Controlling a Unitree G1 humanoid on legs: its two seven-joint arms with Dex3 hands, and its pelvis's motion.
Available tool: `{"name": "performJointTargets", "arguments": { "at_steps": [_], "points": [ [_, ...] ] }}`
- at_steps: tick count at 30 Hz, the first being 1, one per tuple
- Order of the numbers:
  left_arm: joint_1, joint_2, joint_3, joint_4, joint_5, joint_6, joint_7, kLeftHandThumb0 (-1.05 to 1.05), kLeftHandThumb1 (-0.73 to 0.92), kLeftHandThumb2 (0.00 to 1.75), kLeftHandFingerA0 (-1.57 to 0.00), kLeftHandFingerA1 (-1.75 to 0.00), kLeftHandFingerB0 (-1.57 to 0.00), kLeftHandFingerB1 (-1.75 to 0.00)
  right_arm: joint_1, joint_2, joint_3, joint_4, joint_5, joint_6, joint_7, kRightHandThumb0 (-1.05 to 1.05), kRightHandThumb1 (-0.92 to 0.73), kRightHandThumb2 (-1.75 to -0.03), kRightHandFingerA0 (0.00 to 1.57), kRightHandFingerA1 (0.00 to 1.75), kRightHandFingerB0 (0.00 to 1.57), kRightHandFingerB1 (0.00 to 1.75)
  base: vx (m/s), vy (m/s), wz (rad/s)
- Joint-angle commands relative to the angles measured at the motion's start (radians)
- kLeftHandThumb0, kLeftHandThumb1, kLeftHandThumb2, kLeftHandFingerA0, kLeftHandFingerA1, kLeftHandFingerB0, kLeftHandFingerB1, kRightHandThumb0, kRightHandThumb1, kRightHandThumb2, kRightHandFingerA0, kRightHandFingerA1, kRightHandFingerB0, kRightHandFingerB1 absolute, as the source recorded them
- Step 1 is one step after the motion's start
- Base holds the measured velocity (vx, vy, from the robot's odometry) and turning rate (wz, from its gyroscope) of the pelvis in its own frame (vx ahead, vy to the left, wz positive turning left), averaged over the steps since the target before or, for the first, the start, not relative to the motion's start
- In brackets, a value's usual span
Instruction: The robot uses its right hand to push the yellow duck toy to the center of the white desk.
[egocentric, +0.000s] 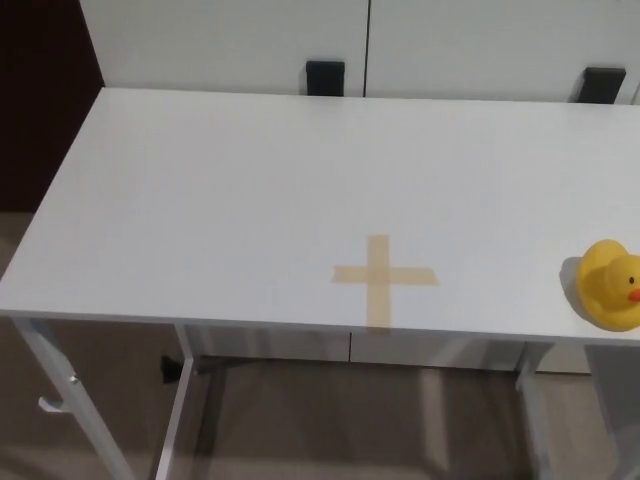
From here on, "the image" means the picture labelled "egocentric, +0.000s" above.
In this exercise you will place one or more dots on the yellow rubber duck toy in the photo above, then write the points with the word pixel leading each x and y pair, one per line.
pixel 600 280

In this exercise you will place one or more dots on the grey desk crossbar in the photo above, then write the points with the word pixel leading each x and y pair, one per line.
pixel 225 366

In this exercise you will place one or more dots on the white hook on desk leg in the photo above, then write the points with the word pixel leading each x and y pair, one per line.
pixel 49 406

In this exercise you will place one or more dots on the short beige tape strip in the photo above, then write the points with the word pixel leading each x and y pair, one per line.
pixel 350 275

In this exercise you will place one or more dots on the long beige tape strip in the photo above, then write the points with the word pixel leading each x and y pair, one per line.
pixel 379 250

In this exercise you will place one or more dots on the black clamp left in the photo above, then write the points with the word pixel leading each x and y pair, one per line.
pixel 325 79

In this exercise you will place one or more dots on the black clamp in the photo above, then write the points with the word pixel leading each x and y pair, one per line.
pixel 325 79
pixel 602 86

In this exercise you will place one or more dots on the black floor foot piece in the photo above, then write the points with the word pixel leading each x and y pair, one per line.
pixel 170 369

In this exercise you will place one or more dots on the black clamp right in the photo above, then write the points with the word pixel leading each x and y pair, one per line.
pixel 602 86

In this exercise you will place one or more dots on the dark maroon wall panel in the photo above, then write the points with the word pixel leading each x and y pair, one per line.
pixel 45 100

